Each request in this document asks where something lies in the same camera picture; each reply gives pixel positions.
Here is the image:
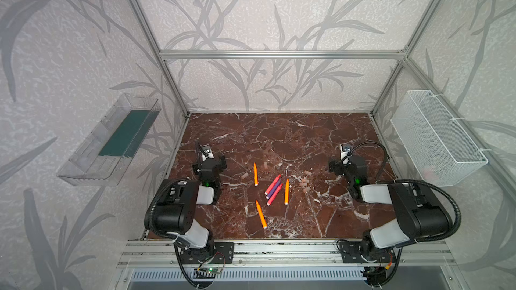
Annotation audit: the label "orange marker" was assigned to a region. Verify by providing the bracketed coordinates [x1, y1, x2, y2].
[284, 179, 290, 205]
[253, 163, 259, 187]

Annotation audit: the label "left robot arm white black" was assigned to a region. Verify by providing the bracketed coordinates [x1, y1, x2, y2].
[144, 154, 227, 256]

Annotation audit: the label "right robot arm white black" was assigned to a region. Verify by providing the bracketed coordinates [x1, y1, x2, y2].
[329, 154, 462, 254]

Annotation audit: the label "purple marker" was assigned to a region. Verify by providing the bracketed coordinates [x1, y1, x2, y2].
[266, 181, 281, 199]

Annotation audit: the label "pink marker lower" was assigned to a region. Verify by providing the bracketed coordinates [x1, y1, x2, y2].
[267, 185, 282, 206]

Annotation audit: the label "pink marker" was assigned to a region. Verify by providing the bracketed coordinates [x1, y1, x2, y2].
[267, 185, 282, 206]
[265, 174, 281, 195]

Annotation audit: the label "pink marker upper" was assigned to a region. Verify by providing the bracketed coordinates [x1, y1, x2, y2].
[265, 174, 281, 195]

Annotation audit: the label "orange marker lower diagonal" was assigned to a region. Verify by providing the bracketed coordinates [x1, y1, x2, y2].
[255, 201, 267, 229]

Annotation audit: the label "green circuit board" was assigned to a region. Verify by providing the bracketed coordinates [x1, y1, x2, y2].
[196, 267, 224, 278]

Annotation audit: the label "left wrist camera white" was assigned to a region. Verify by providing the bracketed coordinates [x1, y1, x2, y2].
[196, 142, 214, 162]

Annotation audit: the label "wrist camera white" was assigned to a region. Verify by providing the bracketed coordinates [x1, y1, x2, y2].
[339, 144, 352, 161]
[196, 142, 214, 162]

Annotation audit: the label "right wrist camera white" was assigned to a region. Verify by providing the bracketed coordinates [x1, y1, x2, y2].
[339, 144, 352, 161]

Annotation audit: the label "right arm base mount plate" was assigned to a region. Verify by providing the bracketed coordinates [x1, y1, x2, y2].
[336, 239, 396, 265]

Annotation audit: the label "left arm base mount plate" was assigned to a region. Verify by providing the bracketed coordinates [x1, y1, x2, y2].
[180, 242, 235, 264]

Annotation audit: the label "white wire mesh basket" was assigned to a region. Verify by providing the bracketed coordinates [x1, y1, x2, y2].
[391, 90, 489, 187]

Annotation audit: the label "aluminium front rail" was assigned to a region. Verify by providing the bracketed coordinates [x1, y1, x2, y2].
[116, 239, 457, 269]

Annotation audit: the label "clear plastic wall tray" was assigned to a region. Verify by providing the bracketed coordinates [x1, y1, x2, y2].
[57, 93, 161, 187]

